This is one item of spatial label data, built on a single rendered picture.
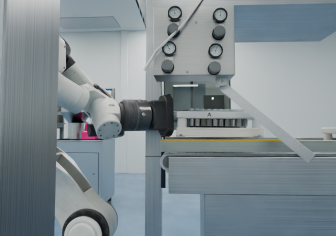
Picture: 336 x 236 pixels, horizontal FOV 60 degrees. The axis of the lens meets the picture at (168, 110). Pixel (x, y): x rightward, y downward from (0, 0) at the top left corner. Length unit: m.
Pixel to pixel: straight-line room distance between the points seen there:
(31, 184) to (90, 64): 6.15
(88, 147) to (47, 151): 3.10
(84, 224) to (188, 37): 0.61
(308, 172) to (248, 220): 0.21
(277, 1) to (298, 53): 5.52
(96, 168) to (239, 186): 2.56
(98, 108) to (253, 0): 0.50
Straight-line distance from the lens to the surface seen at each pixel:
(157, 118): 0.82
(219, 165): 0.82
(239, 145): 0.82
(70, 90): 0.70
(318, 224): 0.96
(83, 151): 3.31
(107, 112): 0.75
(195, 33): 0.82
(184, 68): 0.79
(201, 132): 0.83
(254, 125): 0.85
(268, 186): 0.85
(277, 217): 0.92
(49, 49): 0.19
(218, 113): 0.83
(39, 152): 0.18
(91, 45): 6.39
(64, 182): 0.98
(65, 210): 1.00
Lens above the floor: 0.88
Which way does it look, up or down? 4 degrees up
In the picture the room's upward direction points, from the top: straight up
